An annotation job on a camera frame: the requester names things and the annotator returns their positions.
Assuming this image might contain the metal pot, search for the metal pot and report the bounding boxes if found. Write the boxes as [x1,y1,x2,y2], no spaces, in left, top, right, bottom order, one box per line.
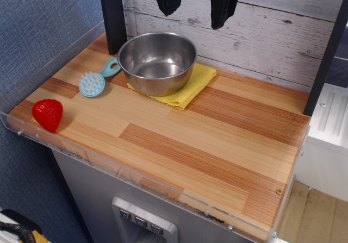
[117,32,197,96]

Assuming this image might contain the yellow folded towel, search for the yellow folded towel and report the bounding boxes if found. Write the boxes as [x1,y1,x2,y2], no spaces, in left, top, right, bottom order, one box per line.
[126,63,218,110]

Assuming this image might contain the light blue toy brush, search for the light blue toy brush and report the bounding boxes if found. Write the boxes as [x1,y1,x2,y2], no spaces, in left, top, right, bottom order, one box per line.
[79,58,121,98]

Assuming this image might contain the red toy strawberry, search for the red toy strawberry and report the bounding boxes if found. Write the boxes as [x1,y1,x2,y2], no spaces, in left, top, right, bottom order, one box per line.
[32,99,63,133]

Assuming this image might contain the white toy sink unit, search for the white toy sink unit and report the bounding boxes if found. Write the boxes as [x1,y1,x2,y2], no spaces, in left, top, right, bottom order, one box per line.
[294,83,347,201]

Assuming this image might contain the grey toy fridge cabinet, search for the grey toy fridge cabinet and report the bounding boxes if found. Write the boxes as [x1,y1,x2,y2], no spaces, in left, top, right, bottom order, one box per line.
[53,151,248,242]

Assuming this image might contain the silver dispenser panel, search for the silver dispenser panel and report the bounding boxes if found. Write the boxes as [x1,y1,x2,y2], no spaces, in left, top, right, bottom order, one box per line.
[111,196,179,242]

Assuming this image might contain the yellow object at corner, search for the yellow object at corner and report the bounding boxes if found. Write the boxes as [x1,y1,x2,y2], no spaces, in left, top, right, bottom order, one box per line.
[32,230,49,243]

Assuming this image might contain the dark left shelf post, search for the dark left shelf post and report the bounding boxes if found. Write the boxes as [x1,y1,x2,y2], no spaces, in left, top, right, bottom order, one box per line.
[101,0,127,55]

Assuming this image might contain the dark shelf post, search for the dark shelf post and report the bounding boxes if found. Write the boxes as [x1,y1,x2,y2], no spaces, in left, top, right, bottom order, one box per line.
[101,0,127,55]
[303,0,347,116]

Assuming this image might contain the dark right shelf post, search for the dark right shelf post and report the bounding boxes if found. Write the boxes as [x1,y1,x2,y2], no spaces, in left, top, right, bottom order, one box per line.
[303,0,347,116]

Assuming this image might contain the clear acrylic guard rail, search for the clear acrylic guard rail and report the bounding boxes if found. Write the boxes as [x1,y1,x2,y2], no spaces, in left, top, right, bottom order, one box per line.
[0,21,310,243]

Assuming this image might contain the black braided cable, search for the black braided cable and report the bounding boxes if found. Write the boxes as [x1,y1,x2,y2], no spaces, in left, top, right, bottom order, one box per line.
[0,222,35,243]

